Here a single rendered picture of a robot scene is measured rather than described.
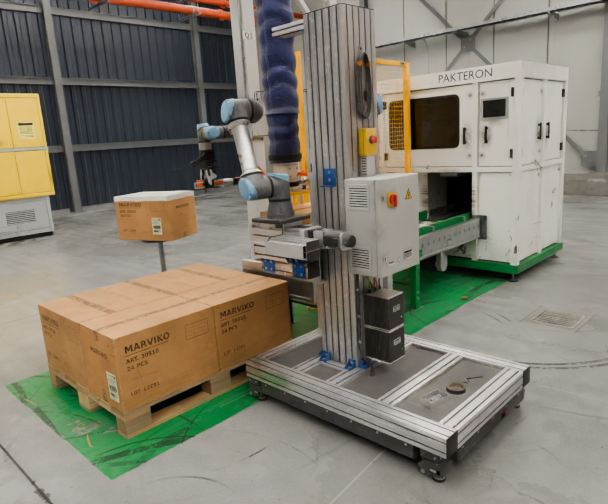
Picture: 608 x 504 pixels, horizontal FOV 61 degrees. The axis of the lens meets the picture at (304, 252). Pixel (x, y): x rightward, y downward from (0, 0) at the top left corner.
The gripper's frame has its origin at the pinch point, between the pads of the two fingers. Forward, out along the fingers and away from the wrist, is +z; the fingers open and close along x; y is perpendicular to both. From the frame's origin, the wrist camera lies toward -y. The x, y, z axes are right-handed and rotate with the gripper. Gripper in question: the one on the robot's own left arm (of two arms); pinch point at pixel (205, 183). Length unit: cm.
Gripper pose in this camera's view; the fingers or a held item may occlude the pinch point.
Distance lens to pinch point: 324.7
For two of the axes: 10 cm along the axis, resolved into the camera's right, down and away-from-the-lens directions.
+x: -6.0, -1.4, 7.9
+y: 8.0, -1.8, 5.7
